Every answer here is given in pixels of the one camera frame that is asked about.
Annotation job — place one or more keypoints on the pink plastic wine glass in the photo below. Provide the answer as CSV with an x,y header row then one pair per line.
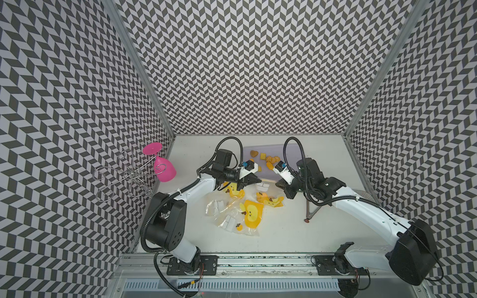
x,y
163,168

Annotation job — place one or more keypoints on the lavender plastic tray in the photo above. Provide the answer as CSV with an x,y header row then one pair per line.
x,y
274,154

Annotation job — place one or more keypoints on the duck print resealable bag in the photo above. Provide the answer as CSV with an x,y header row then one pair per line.
x,y
268,194

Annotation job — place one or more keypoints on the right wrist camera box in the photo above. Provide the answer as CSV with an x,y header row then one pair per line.
x,y
282,169

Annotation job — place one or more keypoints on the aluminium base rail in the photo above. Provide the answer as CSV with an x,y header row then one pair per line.
x,y
256,275

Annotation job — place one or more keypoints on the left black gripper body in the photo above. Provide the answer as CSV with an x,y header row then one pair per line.
x,y
231,174

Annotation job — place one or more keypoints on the red metal tongs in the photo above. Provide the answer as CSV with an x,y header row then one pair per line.
x,y
311,211

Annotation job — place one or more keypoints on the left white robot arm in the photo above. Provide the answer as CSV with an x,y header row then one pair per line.
x,y
163,229

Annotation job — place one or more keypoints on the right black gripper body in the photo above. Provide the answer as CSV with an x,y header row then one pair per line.
x,y
299,184

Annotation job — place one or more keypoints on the chrome wire glass rack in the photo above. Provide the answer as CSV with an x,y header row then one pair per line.
x,y
130,179

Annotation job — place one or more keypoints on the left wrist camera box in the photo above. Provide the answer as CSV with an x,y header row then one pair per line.
x,y
248,167

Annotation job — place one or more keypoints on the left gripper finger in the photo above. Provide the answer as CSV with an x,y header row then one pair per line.
x,y
242,184
251,179

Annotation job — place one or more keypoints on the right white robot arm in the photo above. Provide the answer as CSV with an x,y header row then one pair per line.
x,y
410,249

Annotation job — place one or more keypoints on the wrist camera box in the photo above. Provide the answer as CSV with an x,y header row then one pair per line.
x,y
282,169
248,167

